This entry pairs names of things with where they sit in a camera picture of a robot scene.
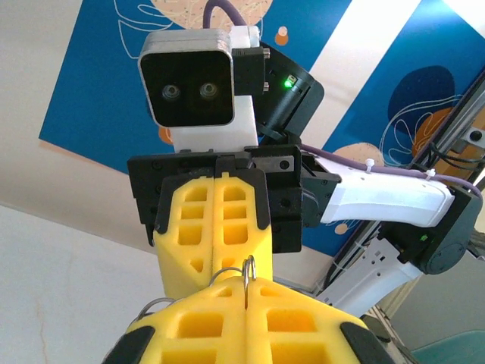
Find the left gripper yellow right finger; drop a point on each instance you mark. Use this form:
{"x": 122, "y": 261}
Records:
{"x": 303, "y": 333}

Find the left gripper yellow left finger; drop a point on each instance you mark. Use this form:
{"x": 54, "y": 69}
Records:
{"x": 197, "y": 333}

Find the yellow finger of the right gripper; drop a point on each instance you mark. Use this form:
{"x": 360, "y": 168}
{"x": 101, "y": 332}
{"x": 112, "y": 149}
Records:
{"x": 257, "y": 227}
{"x": 170, "y": 250}

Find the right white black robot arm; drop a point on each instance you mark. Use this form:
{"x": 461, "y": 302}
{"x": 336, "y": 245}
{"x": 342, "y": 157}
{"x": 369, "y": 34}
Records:
{"x": 379, "y": 201}

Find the teal chair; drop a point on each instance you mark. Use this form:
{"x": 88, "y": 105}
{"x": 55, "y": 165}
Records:
{"x": 454, "y": 349}

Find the blue panel with lily outline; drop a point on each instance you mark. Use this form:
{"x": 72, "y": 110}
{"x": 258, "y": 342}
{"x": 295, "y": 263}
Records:
{"x": 435, "y": 38}

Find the blue panel with peach circle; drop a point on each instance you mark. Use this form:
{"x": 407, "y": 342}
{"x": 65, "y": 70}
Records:
{"x": 94, "y": 76}

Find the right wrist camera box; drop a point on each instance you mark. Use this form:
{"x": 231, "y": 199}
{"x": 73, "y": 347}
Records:
{"x": 185, "y": 87}

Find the aluminium frame upright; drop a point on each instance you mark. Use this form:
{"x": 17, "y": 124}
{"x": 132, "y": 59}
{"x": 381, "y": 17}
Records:
{"x": 451, "y": 117}

